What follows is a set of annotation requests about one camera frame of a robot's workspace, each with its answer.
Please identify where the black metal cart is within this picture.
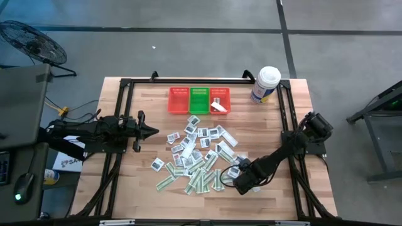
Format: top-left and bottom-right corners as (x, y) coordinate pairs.
(346, 80), (402, 183)

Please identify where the white wipes canister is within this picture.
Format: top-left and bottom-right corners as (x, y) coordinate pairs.
(250, 65), (282, 105)

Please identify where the white printed box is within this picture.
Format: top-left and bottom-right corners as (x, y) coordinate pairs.
(52, 135), (86, 173)

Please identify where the orange plastic basket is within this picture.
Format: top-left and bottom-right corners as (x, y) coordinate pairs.
(209, 87), (232, 116)
(167, 87), (191, 115)

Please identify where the black keyboard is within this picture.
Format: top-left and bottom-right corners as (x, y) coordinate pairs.
(0, 151), (11, 186)

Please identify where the black aluminium rig frame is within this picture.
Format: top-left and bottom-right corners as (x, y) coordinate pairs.
(70, 70), (339, 226)

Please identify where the green plastic basket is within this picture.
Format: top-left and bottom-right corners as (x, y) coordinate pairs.
(188, 87), (210, 116)

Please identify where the black floor fan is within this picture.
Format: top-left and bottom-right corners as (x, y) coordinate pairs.
(0, 19), (77, 78)

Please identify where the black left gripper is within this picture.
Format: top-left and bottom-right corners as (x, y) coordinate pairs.
(124, 110), (160, 154)

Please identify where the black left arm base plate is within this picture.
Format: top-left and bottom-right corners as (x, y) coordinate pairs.
(84, 137), (128, 155)

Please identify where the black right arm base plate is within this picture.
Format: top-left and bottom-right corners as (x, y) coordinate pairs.
(281, 130), (328, 156)

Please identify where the yellow blue can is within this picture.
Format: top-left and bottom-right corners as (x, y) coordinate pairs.
(43, 168), (61, 186)

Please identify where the black computer mouse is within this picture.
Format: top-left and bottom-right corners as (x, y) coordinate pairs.
(13, 172), (36, 206)

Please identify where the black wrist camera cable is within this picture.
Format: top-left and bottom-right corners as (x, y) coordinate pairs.
(219, 164), (244, 188)

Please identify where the dark grey desk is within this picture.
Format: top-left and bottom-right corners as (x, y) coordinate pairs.
(0, 143), (50, 224)

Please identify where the grey desk panel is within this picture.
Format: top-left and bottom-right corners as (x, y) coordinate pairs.
(0, 64), (52, 150)

